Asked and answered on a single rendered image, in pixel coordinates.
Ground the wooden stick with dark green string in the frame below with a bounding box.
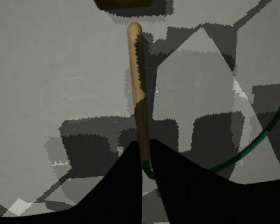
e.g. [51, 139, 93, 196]
[126, 22, 280, 181]

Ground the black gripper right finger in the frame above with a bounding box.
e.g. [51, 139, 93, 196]
[150, 139, 280, 224]

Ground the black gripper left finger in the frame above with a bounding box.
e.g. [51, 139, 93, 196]
[0, 141, 142, 224]

